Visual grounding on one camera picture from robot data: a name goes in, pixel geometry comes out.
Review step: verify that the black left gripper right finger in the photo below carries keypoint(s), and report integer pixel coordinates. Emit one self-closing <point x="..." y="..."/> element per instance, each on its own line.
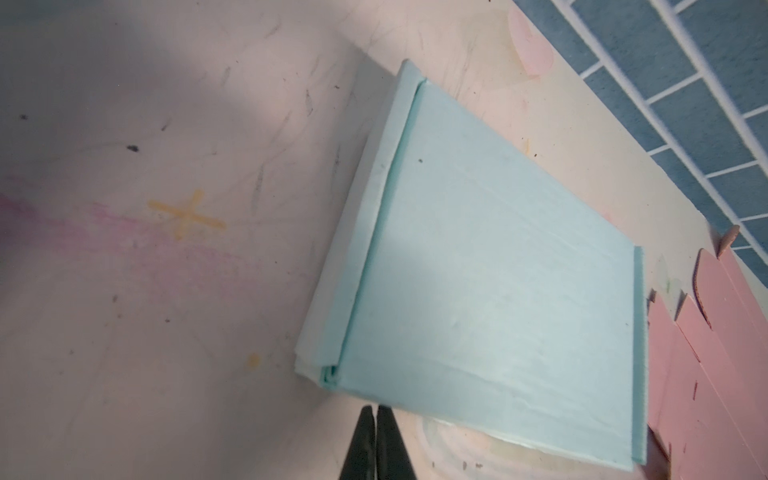
<point x="392" y="459"/>

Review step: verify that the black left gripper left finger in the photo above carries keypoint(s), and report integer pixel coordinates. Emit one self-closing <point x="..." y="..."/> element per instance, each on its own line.
<point x="360" y="460"/>

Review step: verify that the mint green paper box sheet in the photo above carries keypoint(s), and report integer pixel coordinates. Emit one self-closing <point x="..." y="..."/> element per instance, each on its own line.
<point x="465" y="283"/>

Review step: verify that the pink paper box sheet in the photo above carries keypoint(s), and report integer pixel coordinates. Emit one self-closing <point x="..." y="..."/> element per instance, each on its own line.
<point x="708" y="370"/>

